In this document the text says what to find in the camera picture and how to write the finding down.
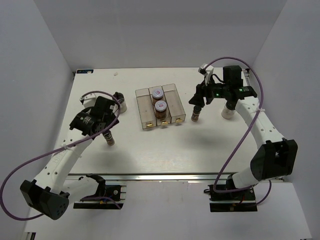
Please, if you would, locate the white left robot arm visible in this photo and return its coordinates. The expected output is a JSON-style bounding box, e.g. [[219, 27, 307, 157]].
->
[[20, 96, 119, 220]]

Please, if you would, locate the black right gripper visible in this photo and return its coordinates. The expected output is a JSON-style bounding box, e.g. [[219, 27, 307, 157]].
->
[[188, 75, 229, 108]]

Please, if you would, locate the blue label sticker left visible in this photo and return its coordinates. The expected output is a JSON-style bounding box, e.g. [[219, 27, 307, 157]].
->
[[76, 69, 94, 74]]

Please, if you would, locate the small black-cap spice bottle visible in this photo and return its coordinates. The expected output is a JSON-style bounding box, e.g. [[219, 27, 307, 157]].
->
[[191, 105, 202, 122]]

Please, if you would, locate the brown jar white lid front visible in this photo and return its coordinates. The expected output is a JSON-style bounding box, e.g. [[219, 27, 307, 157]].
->
[[154, 100, 167, 119]]

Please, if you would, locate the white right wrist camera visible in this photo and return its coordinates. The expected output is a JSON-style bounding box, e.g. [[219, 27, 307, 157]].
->
[[198, 63, 214, 86]]

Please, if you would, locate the left black-cap spice bottle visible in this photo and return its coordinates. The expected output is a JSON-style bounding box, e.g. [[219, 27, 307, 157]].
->
[[103, 131, 115, 146]]

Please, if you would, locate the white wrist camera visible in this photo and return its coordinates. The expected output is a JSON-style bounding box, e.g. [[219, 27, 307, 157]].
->
[[198, 63, 214, 86], [79, 93, 97, 108]]

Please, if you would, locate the aluminium table edge rail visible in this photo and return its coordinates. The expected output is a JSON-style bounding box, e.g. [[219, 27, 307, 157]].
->
[[67, 172, 283, 182]]

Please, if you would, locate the right clear organizer bin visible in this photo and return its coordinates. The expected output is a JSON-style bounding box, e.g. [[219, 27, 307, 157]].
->
[[162, 83, 186, 124]]

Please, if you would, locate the right white salt shaker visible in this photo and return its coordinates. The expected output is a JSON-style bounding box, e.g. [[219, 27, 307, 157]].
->
[[221, 102, 236, 120]]

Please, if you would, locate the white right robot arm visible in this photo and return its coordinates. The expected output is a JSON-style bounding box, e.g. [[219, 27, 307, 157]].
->
[[189, 64, 298, 200]]

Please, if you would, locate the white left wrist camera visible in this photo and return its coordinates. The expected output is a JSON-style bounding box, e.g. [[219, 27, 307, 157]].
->
[[79, 93, 97, 108]]

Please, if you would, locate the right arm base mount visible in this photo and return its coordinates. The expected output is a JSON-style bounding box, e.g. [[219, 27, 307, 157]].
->
[[203, 185, 258, 213]]

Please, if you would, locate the middle clear organizer bin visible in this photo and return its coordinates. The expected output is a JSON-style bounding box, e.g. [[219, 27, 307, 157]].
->
[[148, 86, 171, 126]]

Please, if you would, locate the clear organizer bin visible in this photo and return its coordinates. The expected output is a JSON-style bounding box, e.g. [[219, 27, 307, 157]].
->
[[162, 83, 186, 124], [148, 86, 171, 126], [135, 88, 157, 130]]

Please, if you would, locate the brown jar white lid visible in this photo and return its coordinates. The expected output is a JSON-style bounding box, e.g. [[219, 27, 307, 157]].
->
[[151, 88, 164, 104], [154, 100, 167, 119]]

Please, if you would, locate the left clear organizer bin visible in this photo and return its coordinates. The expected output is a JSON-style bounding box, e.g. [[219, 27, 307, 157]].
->
[[135, 88, 157, 130]]

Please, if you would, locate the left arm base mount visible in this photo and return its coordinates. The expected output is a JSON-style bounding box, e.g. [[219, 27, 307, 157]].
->
[[73, 173, 127, 210]]

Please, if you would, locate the left white salt shaker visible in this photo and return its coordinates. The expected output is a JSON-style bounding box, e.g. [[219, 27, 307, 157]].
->
[[113, 92, 127, 114]]

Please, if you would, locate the white salt shaker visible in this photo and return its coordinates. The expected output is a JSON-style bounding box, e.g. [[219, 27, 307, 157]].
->
[[113, 92, 127, 114], [221, 102, 236, 120]]

